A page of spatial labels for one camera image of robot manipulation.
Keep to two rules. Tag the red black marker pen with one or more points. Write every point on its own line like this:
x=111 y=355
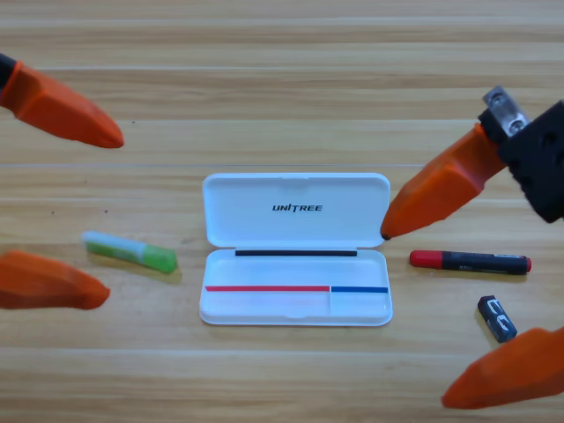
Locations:
x=467 y=261

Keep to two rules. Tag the white Unitree pencil case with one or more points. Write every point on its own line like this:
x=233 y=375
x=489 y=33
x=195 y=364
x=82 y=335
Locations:
x=295 y=273

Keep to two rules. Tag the small black sharpener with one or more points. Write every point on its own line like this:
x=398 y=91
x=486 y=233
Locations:
x=497 y=319

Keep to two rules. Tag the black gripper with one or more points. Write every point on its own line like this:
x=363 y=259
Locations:
x=5 y=72
x=539 y=167

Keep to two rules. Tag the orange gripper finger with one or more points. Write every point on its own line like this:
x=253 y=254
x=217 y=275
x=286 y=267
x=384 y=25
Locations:
x=511 y=374
x=48 y=284

